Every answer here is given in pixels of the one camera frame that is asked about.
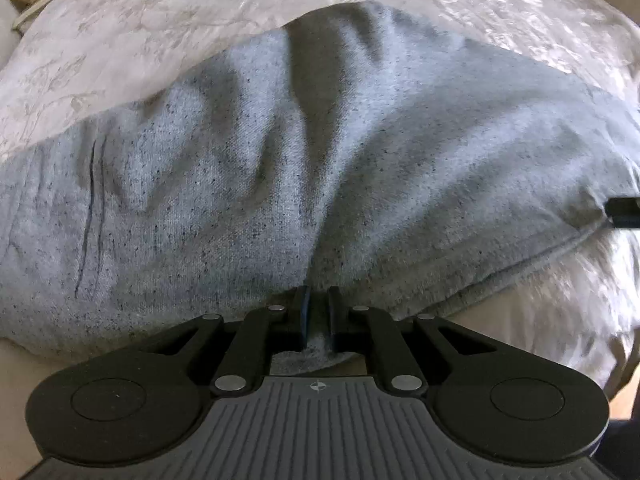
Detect grey speckled sweatpants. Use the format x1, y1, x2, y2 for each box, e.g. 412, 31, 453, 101
1, 2, 639, 360

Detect left cream nightstand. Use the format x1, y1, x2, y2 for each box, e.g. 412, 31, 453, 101
11, 0, 53, 36

